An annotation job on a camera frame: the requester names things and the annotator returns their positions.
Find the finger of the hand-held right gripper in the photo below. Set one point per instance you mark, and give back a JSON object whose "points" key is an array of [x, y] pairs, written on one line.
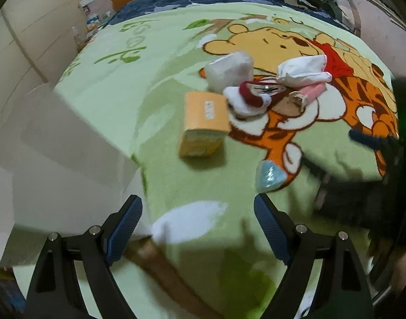
{"points": [[325, 172], [365, 139]]}

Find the clear white plastic box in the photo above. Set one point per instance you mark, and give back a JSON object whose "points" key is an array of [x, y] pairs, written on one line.
{"points": [[227, 71]]}

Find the green printed blanket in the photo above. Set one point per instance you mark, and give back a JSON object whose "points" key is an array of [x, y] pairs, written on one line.
{"points": [[156, 73]]}

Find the pile of dark clothes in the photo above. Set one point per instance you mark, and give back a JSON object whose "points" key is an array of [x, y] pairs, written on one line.
{"points": [[315, 0]]}

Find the white wall socket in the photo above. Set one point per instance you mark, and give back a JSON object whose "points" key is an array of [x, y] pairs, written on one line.
{"points": [[86, 0]]}

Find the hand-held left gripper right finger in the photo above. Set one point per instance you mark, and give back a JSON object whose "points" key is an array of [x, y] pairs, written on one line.
{"points": [[272, 231]]}

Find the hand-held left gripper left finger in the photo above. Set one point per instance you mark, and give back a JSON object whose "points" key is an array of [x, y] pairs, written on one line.
{"points": [[123, 231]]}

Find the white cloth pouch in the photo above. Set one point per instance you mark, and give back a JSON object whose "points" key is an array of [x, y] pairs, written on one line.
{"points": [[302, 69]]}

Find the dark blue patterned quilt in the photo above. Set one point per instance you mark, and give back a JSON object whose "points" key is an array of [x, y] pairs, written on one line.
{"points": [[176, 0]]}

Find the red hair clip white fur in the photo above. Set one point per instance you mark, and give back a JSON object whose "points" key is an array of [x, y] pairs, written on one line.
{"points": [[252, 98]]}

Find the cream wardrobe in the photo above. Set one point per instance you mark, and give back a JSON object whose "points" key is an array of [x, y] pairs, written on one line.
{"points": [[23, 40]]}

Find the orange cardboard box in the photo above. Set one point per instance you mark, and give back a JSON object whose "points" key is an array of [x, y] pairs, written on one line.
{"points": [[204, 123]]}

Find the light blue triangular packet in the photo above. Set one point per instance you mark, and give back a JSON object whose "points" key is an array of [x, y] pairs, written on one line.
{"points": [[269, 176]]}

